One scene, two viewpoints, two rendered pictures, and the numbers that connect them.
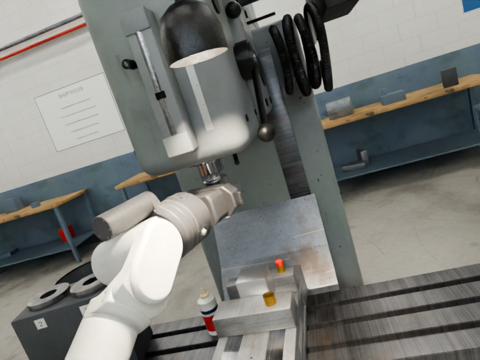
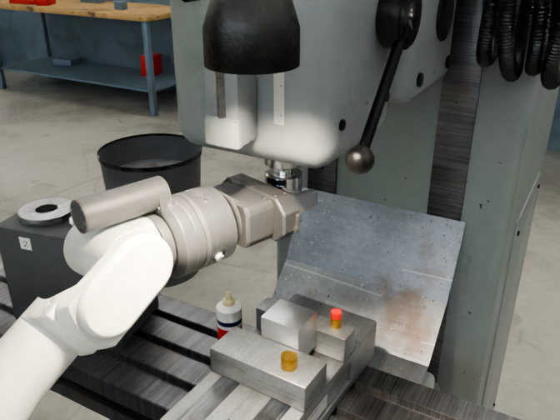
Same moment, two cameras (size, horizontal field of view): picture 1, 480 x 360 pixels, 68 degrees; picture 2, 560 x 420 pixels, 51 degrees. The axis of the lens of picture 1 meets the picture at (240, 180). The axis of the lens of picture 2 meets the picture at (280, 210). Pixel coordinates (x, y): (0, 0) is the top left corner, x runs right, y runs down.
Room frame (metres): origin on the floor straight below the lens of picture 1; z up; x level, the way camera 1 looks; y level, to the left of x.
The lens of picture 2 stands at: (0.00, -0.15, 1.54)
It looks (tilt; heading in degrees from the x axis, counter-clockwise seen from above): 25 degrees down; 17
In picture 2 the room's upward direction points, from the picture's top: straight up
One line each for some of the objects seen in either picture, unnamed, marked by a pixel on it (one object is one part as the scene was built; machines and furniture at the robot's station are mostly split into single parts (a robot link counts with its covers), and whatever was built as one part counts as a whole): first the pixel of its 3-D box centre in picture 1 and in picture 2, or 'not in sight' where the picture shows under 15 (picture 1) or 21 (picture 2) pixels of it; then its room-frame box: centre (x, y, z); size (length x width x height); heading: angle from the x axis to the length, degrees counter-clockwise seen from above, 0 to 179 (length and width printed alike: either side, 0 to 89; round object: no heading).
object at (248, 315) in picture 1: (255, 313); (267, 366); (0.60, 0.05, 1.01); 0.15 x 0.06 x 0.04; 75
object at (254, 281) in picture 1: (256, 287); (288, 331); (0.65, 0.03, 1.03); 0.06 x 0.05 x 0.06; 75
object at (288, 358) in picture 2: (269, 298); (288, 361); (0.58, 0.02, 1.04); 0.02 x 0.02 x 0.02
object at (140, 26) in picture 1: (161, 85); (228, 37); (0.55, 0.07, 1.45); 0.04 x 0.04 x 0.21; 77
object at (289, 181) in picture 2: (215, 180); (283, 175); (0.65, 0.04, 1.26); 0.05 x 0.05 x 0.01
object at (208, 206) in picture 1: (194, 213); (226, 219); (0.58, 0.09, 1.23); 0.13 x 0.12 x 0.10; 60
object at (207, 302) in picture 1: (209, 309); (229, 320); (0.73, 0.15, 0.97); 0.04 x 0.04 x 0.11
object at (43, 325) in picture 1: (86, 326); (80, 265); (0.74, 0.43, 1.02); 0.22 x 0.12 x 0.20; 88
